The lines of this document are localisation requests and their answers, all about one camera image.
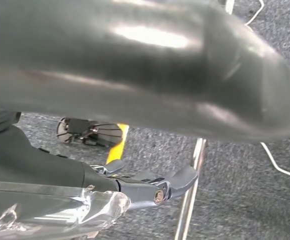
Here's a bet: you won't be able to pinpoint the steel workbench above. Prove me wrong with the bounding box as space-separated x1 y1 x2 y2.
174 137 208 240

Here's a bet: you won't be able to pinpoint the yellow floor tape square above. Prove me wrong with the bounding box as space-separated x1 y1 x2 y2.
105 123 130 166

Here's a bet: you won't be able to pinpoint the long white cable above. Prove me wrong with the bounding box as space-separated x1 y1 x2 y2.
243 0 290 187

